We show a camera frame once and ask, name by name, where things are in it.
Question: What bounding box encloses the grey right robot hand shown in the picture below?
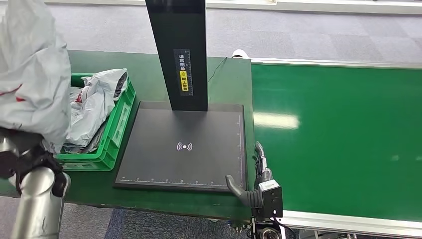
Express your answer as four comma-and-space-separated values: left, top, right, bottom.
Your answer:
225, 141, 274, 208

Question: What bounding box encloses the white printed courier package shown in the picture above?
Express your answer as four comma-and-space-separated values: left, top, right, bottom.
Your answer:
0, 0, 73, 155

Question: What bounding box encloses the black inbound scanner machine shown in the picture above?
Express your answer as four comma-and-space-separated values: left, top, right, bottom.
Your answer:
113, 0, 248, 193

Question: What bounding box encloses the green plastic crate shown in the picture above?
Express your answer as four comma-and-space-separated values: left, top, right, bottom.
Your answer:
54, 73, 137, 172

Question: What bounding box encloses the grey flat courier bag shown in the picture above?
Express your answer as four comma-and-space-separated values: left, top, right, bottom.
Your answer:
62, 123, 110, 155

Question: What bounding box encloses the white crumpled courier bag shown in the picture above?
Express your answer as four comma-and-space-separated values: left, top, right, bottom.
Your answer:
64, 68, 129, 148

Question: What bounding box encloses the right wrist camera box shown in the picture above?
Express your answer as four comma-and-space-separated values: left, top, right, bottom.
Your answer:
258, 180, 284, 219

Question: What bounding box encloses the green conveyor with silver frame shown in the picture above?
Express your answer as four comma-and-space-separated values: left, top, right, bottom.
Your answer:
249, 58, 422, 239

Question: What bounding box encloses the thin black cable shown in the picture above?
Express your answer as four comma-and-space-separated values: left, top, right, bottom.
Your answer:
207, 56, 228, 84

